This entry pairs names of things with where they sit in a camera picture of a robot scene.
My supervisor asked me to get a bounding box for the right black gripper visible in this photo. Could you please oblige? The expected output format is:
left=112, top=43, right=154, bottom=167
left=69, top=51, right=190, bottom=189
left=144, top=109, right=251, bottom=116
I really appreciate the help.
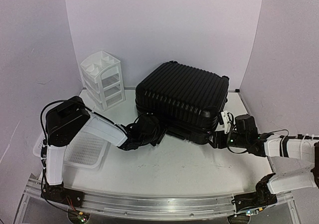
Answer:
left=204, top=131, right=248, bottom=150

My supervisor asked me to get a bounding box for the black ribbed hard-shell suitcase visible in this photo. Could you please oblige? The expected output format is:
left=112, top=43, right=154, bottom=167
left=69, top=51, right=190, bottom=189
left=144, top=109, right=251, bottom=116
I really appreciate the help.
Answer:
left=135, top=61, right=229, bottom=145

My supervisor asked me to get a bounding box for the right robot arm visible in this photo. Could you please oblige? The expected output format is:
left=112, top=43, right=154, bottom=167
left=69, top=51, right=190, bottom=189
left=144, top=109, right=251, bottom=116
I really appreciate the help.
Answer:
left=209, top=111, right=319, bottom=215

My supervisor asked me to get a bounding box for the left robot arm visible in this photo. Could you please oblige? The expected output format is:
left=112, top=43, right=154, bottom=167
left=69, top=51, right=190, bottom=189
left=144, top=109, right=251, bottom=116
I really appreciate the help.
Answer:
left=40, top=96, right=167, bottom=207

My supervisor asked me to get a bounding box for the white perforated plastic basket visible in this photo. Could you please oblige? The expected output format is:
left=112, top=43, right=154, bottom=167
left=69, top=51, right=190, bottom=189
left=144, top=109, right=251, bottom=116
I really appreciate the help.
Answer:
left=32, top=131, right=112, bottom=170

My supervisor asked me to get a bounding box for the white plastic drawer organizer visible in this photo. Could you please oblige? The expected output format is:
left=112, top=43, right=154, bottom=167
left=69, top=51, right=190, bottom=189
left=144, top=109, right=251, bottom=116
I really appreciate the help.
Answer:
left=80, top=51, right=126, bottom=111

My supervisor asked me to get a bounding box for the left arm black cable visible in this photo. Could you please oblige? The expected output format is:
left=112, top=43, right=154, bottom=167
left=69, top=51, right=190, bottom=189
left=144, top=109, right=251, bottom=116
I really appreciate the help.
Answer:
left=39, top=99, right=160, bottom=160

